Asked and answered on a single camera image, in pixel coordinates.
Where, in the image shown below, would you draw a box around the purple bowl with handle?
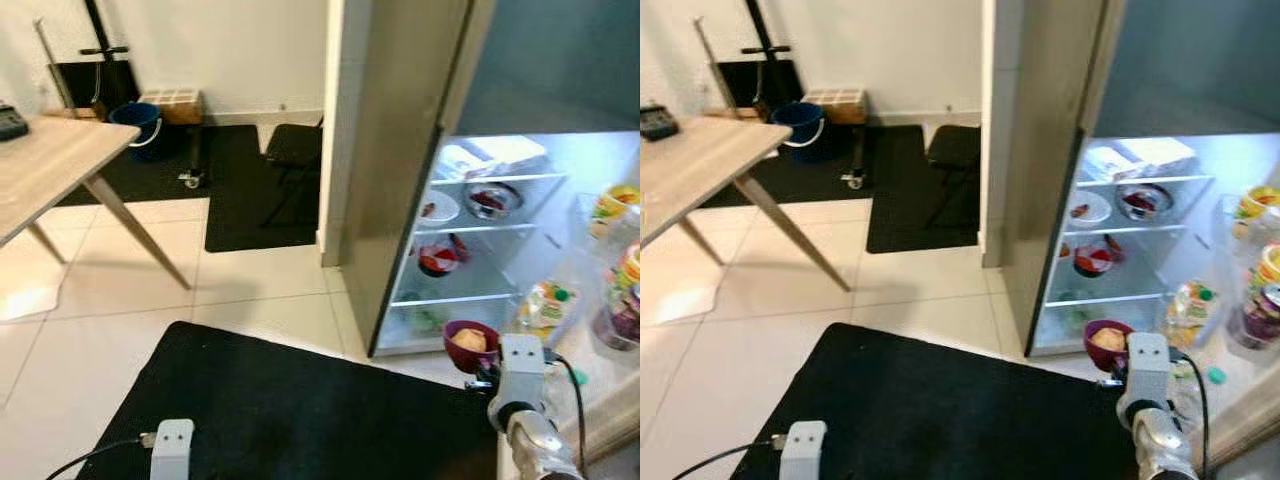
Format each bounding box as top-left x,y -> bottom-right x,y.
442,319 -> 502,375
1082,319 -> 1137,374

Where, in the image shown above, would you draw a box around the glass fridge shelf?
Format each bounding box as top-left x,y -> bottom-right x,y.
1058,222 -> 1191,239
428,172 -> 569,189
408,220 -> 546,237
1040,290 -> 1171,309
1075,173 -> 1216,191
390,290 -> 523,309

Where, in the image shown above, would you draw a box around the stainless steel fridge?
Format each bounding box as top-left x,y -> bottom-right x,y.
1003,0 -> 1280,359
340,0 -> 641,359

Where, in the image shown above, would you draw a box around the green leafy vegetables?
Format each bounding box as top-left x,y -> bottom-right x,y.
1058,305 -> 1101,339
405,305 -> 451,339

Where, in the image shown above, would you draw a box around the purple drink cans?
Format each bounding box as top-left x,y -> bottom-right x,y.
594,298 -> 641,353
1228,283 -> 1280,352

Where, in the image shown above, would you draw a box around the white round plate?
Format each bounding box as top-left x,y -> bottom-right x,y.
417,189 -> 462,228
1064,191 -> 1112,230

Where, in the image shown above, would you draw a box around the stainless steel bowl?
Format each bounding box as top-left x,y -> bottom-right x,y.
1114,182 -> 1174,222
464,181 -> 524,220

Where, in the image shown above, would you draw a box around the large yellow noodle tub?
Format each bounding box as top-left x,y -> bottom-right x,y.
612,243 -> 641,303
1250,243 -> 1280,293

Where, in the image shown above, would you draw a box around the small yellow noodle cup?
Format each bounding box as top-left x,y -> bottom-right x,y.
1233,185 -> 1280,239
590,184 -> 641,238

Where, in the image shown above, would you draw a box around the white food tray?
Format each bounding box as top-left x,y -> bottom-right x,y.
438,135 -> 550,181
1083,137 -> 1199,182

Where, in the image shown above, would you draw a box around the black folding stool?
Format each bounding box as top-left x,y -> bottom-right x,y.
925,122 -> 986,229
262,118 -> 326,229

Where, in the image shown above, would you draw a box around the light wood dining table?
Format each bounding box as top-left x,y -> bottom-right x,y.
0,113 -> 193,293
640,113 -> 853,294

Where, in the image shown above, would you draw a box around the black foam panel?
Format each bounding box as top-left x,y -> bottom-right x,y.
48,60 -> 141,113
712,60 -> 806,111

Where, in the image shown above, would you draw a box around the brown box with white top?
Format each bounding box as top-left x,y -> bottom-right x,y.
800,87 -> 869,127
137,87 -> 205,127

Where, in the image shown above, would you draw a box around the blue plastic bucket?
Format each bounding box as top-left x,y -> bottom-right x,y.
107,101 -> 165,164
770,101 -> 827,164

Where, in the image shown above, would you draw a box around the black gantry stand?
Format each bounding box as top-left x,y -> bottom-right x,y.
738,0 -> 869,191
78,0 -> 208,191

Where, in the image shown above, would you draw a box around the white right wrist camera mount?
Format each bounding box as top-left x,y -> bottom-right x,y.
497,334 -> 547,406
1125,332 -> 1174,406

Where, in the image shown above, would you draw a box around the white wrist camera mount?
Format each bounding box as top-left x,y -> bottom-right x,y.
1125,332 -> 1174,406
497,334 -> 547,406
779,420 -> 829,480
149,419 -> 196,480

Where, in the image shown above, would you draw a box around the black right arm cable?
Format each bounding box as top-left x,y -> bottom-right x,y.
1170,350 -> 1213,471
543,350 -> 590,473

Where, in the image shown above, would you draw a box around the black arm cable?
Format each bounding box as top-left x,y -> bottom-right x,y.
672,435 -> 786,480
543,350 -> 590,473
44,434 -> 156,480
1170,350 -> 1213,471

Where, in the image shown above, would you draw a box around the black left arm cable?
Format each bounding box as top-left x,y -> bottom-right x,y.
44,434 -> 156,480
672,435 -> 786,480

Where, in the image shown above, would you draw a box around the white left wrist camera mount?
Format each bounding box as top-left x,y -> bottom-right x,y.
779,420 -> 829,480
149,419 -> 196,480

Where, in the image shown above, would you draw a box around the grey handled flat mop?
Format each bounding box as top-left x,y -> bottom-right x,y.
693,17 -> 736,111
33,17 -> 79,113

